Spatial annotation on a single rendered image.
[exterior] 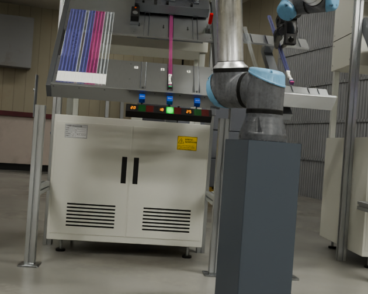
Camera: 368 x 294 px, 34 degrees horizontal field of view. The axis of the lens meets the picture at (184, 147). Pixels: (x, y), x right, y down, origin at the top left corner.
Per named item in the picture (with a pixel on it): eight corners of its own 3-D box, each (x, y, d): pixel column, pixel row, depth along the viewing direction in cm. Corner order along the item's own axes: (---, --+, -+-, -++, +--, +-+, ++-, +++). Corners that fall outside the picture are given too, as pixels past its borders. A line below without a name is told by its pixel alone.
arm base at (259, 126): (295, 143, 186) (297, 111, 186) (250, 139, 181) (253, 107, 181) (273, 142, 200) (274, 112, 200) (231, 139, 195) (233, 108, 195)
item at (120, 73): (215, 102, 246) (217, 96, 243) (51, 90, 240) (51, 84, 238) (214, 72, 259) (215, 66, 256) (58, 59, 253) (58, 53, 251)
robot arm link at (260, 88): (270, 108, 182) (273, 63, 182) (234, 108, 191) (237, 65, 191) (291, 112, 191) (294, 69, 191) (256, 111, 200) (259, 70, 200)
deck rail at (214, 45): (219, 109, 247) (221, 98, 243) (214, 108, 247) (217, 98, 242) (213, 7, 295) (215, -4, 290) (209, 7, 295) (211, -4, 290)
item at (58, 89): (214, 109, 247) (217, 96, 242) (51, 97, 242) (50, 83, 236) (214, 107, 248) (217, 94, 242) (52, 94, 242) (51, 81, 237)
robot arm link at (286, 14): (298, 2, 213) (311, -15, 219) (271, 4, 221) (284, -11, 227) (305, 21, 218) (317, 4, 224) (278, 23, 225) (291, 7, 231)
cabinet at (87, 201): (200, 261, 274) (210, 125, 274) (45, 252, 269) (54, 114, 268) (188, 238, 339) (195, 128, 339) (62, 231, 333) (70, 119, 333)
